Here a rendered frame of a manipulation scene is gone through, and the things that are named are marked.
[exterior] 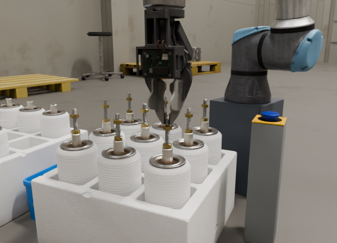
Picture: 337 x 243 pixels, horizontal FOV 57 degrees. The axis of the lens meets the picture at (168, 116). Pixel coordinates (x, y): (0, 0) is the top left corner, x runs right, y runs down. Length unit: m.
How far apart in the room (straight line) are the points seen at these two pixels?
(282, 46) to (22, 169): 0.81
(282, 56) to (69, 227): 0.70
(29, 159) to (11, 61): 3.19
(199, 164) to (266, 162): 0.15
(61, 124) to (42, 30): 3.26
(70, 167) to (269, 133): 0.45
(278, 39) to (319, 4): 7.14
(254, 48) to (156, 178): 0.53
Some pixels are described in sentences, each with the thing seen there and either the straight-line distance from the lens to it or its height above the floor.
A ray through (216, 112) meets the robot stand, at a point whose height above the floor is 0.26.
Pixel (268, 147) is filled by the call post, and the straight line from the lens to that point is 0.74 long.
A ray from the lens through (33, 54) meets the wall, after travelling 4.23.
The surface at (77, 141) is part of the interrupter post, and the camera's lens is 0.75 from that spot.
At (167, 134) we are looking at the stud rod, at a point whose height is 0.31.
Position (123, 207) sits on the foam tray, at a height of 0.17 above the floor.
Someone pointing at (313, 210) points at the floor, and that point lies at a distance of 1.05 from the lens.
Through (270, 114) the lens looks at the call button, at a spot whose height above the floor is 0.33.
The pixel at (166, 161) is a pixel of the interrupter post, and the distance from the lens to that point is 0.63.
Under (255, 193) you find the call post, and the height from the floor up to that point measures 0.14.
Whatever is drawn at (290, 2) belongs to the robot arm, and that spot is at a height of 0.59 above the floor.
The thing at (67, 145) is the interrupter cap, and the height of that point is 0.25.
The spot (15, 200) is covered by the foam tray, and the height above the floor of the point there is 0.06.
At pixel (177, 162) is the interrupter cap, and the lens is 0.63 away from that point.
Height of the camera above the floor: 0.49
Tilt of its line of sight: 14 degrees down
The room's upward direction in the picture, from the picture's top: straight up
